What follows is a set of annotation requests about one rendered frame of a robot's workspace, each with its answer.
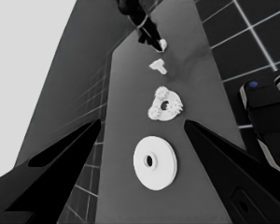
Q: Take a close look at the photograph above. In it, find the large thick white disc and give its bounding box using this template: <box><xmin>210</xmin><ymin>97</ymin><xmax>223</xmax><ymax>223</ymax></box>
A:
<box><xmin>133</xmin><ymin>135</ymin><xmax>178</xmax><ymax>191</ymax></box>

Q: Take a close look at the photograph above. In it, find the small white T-shaped piece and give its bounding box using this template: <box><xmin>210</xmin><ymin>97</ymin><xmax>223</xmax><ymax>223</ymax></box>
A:
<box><xmin>148</xmin><ymin>58</ymin><xmax>168</xmax><ymax>76</ymax></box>

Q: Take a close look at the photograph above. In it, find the white round carrier with pins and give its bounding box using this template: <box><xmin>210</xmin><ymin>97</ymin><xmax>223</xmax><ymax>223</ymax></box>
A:
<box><xmin>147</xmin><ymin>86</ymin><xmax>184</xmax><ymax>122</ymax></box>

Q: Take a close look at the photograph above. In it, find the dark robot body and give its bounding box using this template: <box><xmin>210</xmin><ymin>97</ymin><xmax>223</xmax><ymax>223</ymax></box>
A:
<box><xmin>238</xmin><ymin>66</ymin><xmax>280</xmax><ymax>175</ymax></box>

